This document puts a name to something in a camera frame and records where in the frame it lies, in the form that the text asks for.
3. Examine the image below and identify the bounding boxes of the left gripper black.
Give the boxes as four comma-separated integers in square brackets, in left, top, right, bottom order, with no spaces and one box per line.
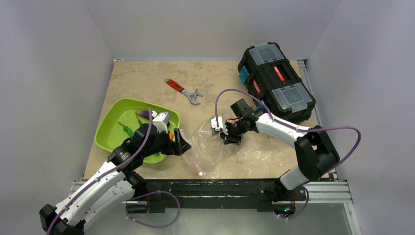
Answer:
[142,126,190,157]

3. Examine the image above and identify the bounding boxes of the clear zip top bag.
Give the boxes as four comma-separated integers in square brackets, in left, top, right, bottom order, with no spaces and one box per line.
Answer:
[182,117,246,178]

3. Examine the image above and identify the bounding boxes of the purple fake eggplant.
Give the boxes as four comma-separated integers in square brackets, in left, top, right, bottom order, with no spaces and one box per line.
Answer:
[137,111,159,120]

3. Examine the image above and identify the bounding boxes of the green fake chili pepper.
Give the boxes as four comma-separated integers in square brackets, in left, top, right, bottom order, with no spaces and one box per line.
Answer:
[136,113,142,126]

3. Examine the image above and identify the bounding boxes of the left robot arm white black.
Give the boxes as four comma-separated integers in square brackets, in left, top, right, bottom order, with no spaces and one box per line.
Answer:
[39,123,191,235]

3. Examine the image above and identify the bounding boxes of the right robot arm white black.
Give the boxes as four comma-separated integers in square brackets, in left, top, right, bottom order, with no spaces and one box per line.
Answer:
[211,99,340,199]

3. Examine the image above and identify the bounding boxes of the black plastic toolbox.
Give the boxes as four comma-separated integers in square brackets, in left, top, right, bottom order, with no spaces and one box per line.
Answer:
[238,42,316,124]

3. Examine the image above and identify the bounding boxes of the green plastic tray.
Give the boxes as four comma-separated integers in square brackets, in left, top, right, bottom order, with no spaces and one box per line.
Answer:
[94,98,181,152]

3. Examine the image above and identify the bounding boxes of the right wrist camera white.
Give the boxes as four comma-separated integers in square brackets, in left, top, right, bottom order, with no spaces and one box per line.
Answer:
[210,116,227,134]

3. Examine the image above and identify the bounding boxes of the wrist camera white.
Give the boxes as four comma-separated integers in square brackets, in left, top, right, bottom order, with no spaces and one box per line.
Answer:
[210,116,227,134]
[151,111,171,133]

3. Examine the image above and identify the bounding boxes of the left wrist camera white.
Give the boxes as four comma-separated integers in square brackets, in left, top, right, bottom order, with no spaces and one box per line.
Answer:
[151,111,171,133]

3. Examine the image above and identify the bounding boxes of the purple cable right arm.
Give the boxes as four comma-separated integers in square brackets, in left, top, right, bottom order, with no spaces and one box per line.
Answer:
[215,88,362,174]

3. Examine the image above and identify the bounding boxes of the red handled adjustable wrench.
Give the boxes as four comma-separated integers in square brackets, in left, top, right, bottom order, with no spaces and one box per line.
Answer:
[164,78,204,105]

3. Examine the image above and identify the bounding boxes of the black mounting base rail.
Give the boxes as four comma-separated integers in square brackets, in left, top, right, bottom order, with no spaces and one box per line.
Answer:
[125,179,307,216]

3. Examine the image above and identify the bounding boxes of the purple cable at base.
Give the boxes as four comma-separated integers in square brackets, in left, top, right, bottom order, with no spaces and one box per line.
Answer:
[125,191,181,229]

